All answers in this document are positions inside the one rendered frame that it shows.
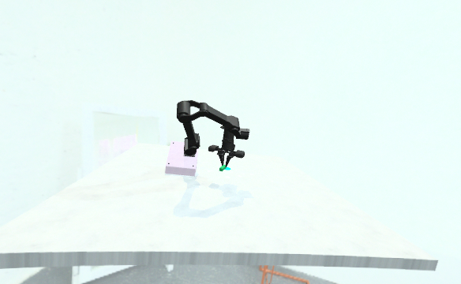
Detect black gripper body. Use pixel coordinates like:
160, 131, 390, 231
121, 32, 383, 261
208, 138, 245, 159

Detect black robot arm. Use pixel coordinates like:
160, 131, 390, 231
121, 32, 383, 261
177, 100, 250, 157

